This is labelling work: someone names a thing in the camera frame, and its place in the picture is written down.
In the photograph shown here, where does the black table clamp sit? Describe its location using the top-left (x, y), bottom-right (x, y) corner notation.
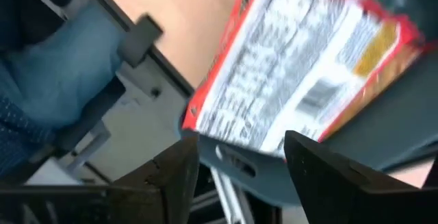
top-left (117, 13), bottom-right (164, 68)

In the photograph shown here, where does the red Maruchan ramen pack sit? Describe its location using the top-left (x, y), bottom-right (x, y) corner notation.
top-left (181, 0), bottom-right (427, 158)

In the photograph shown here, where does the person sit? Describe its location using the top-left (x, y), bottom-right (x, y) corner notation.
top-left (0, 0), bottom-right (126, 180)

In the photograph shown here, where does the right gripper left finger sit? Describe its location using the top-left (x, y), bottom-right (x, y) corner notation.
top-left (0, 136), bottom-right (200, 224)

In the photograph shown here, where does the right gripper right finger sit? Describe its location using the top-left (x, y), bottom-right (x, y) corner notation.
top-left (283, 130), bottom-right (438, 224)

